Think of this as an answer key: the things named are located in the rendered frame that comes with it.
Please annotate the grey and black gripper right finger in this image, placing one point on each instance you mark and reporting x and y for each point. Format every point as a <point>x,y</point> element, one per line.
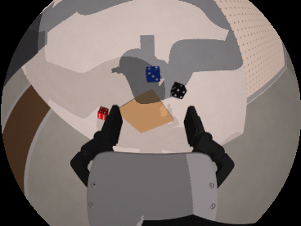
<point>203,142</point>

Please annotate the blue die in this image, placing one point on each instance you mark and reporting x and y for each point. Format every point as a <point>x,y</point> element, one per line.
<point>152,74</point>

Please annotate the tan flat mat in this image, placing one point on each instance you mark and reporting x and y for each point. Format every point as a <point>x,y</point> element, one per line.
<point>145,112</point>

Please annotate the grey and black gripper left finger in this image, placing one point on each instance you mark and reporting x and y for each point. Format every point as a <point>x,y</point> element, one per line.
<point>102,141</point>

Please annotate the black die with white pips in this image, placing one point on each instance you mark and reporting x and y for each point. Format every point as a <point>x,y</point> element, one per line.
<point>178,90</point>

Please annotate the red die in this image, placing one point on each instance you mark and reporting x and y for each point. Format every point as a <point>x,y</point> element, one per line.
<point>102,113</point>

